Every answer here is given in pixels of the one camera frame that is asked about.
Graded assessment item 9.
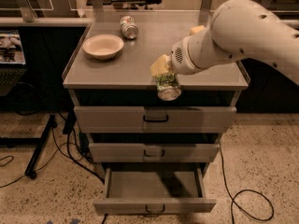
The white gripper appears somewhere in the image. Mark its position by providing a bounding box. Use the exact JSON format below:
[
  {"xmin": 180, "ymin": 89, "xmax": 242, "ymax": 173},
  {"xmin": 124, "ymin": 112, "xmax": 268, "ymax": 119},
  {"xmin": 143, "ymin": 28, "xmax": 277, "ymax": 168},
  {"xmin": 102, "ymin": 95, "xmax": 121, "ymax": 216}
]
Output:
[{"xmin": 149, "ymin": 36, "xmax": 201, "ymax": 77}]

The green soda can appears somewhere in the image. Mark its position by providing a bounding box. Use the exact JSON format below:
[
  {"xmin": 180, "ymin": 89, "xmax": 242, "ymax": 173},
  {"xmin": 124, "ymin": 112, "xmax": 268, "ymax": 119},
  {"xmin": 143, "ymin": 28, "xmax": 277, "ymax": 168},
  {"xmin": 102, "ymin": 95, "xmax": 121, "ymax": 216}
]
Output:
[{"xmin": 155, "ymin": 73, "xmax": 181, "ymax": 101}]

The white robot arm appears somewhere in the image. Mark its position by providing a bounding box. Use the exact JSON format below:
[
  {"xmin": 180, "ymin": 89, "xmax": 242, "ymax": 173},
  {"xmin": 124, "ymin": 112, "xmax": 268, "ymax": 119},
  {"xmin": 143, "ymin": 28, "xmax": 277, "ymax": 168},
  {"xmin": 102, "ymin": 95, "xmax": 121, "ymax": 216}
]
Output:
[{"xmin": 150, "ymin": 0, "xmax": 299, "ymax": 84}]

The silver red soda can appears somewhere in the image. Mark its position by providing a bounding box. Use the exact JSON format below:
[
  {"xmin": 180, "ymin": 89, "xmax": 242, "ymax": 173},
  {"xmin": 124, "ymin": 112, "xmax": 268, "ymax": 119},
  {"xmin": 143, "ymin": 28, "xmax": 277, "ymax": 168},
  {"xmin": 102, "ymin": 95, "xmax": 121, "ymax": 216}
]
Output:
[{"xmin": 120, "ymin": 16, "xmax": 138, "ymax": 40}]

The grey drawer cabinet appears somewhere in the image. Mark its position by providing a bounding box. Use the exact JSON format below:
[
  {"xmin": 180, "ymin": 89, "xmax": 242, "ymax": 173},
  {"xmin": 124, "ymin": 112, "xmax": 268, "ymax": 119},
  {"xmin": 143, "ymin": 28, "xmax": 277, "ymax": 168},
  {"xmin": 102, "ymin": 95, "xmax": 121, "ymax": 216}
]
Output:
[{"xmin": 61, "ymin": 9, "xmax": 251, "ymax": 217}]

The top grey drawer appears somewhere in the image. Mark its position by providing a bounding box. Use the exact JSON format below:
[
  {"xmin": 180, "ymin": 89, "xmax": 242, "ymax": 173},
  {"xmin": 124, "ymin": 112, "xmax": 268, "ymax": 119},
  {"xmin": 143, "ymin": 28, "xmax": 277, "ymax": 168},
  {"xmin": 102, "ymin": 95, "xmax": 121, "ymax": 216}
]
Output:
[{"xmin": 74, "ymin": 106, "xmax": 236, "ymax": 133}]

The grey drawer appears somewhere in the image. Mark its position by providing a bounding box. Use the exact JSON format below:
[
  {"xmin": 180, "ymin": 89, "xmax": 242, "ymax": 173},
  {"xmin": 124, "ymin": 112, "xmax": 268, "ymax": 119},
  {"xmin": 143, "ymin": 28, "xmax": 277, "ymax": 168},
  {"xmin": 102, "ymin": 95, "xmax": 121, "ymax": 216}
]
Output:
[
  {"xmin": 93, "ymin": 163, "xmax": 216, "ymax": 216},
  {"xmin": 74, "ymin": 106, "xmax": 236, "ymax": 133},
  {"xmin": 89, "ymin": 143, "xmax": 220, "ymax": 162}
]

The middle grey drawer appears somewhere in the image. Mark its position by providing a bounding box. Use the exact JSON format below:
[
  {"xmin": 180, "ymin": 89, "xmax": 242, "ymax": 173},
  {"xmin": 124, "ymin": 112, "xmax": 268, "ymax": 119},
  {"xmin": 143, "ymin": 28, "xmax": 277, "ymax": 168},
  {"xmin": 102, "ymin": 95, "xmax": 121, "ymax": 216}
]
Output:
[{"xmin": 89, "ymin": 143, "xmax": 220, "ymax": 162}]

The bottom grey drawer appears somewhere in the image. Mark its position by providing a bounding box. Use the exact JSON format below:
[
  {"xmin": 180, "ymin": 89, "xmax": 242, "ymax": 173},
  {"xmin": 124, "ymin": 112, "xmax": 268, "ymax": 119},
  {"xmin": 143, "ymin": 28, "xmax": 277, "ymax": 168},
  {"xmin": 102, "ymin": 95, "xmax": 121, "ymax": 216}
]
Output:
[{"xmin": 93, "ymin": 163, "xmax": 216, "ymax": 216}]

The yellow sponge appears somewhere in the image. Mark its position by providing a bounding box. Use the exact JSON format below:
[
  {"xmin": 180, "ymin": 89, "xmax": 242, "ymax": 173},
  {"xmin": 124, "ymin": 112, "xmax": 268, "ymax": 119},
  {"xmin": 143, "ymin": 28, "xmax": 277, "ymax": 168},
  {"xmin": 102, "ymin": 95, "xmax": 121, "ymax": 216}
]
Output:
[{"xmin": 190, "ymin": 25, "xmax": 206, "ymax": 35}]

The white bowl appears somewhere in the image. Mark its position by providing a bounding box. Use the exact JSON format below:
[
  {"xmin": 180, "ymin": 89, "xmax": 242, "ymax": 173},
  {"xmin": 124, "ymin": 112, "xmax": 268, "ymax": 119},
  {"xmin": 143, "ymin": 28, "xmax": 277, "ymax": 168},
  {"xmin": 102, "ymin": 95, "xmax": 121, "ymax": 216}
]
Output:
[{"xmin": 82, "ymin": 35, "xmax": 124, "ymax": 60}]

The monitor screen at left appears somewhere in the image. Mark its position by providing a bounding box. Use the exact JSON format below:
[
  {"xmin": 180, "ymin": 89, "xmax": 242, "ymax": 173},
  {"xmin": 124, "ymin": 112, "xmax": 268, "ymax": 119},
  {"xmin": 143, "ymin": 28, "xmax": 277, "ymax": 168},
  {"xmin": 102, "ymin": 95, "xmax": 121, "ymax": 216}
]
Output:
[{"xmin": 0, "ymin": 30, "xmax": 26, "ymax": 65}]

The black keyboard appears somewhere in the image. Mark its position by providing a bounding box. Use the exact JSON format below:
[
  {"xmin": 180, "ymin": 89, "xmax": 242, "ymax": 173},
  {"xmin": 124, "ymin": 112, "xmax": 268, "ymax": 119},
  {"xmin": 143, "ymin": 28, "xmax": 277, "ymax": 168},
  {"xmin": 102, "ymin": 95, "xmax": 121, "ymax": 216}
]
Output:
[{"xmin": 0, "ymin": 68, "xmax": 26, "ymax": 96}]

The black stand leg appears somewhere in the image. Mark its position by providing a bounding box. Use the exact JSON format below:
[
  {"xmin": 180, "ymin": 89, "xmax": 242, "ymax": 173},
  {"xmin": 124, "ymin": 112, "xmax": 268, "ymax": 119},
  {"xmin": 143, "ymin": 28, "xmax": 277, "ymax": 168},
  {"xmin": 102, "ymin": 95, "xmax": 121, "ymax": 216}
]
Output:
[{"xmin": 24, "ymin": 115, "xmax": 57, "ymax": 180}]

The black floor cable right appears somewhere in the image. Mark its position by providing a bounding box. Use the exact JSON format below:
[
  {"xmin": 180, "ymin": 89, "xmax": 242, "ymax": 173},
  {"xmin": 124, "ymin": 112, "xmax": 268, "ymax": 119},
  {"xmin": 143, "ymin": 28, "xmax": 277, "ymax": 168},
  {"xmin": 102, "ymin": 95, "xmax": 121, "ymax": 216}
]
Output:
[{"xmin": 218, "ymin": 140, "xmax": 275, "ymax": 224}]

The black floor cables left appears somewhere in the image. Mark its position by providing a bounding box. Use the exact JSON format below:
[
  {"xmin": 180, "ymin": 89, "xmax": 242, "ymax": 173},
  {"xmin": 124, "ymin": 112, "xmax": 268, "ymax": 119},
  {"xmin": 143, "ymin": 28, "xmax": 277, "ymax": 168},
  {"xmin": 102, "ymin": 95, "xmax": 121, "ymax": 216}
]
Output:
[{"xmin": 0, "ymin": 110, "xmax": 106, "ymax": 189}]

